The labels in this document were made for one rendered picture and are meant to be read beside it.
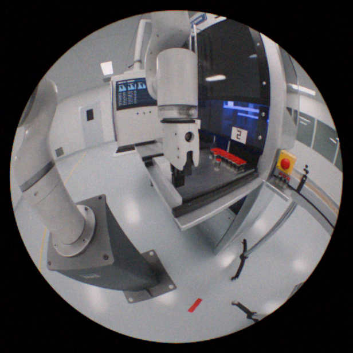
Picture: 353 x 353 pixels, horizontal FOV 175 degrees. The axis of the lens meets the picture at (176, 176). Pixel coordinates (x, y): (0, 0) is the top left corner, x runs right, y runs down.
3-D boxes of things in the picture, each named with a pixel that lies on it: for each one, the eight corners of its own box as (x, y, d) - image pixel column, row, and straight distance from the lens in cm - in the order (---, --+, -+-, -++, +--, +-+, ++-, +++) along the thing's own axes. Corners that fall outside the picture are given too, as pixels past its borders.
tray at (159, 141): (193, 138, 96) (194, 134, 96) (216, 147, 77) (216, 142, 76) (154, 143, 82) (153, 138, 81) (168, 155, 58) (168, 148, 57)
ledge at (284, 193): (273, 177, 66) (274, 174, 65) (291, 190, 65) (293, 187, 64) (265, 185, 53) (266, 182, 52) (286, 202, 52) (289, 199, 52)
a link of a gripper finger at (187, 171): (198, 171, 22) (186, 177, 27) (185, 136, 24) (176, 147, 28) (193, 173, 21) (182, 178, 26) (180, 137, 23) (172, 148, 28)
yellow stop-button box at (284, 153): (279, 164, 56) (283, 149, 54) (291, 172, 55) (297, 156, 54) (275, 167, 48) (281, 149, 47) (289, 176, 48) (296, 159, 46)
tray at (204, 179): (212, 153, 64) (214, 147, 63) (251, 176, 51) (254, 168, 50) (152, 165, 48) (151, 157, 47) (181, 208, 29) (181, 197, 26)
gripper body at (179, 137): (207, 117, 23) (203, 167, 26) (181, 114, 31) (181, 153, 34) (171, 117, 19) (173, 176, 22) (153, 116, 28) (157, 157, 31)
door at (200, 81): (172, 101, 117) (172, 53, 136) (202, 96, 77) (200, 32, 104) (171, 101, 117) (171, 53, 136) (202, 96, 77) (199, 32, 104)
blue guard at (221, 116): (148, 118, 216) (147, 109, 215) (263, 149, 51) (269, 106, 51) (147, 118, 215) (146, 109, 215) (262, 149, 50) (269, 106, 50)
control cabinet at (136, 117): (160, 137, 136) (159, 74, 142) (164, 141, 118) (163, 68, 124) (118, 143, 137) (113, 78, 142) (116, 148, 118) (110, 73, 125)
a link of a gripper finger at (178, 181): (190, 168, 26) (189, 190, 30) (183, 162, 29) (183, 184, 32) (178, 171, 25) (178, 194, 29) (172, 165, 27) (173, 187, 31)
